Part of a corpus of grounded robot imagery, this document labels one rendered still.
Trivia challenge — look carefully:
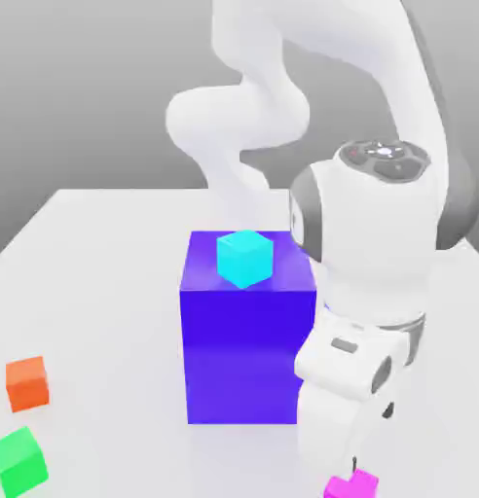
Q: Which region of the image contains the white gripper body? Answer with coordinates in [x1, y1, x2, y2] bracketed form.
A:
[296, 379, 368, 482]

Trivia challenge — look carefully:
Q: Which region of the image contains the small magenta cube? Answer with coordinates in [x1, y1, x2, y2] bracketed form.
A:
[323, 467, 380, 498]

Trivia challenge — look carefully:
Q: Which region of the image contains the small cyan cube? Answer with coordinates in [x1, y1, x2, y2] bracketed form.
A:
[215, 229, 275, 290]

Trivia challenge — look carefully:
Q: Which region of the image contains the small orange cube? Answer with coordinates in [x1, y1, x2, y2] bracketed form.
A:
[5, 355, 51, 413]

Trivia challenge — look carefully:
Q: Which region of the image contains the small green cube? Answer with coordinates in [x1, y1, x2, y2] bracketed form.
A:
[0, 425, 50, 498]

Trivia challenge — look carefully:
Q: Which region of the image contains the large blue box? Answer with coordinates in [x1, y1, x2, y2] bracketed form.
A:
[179, 230, 317, 425]

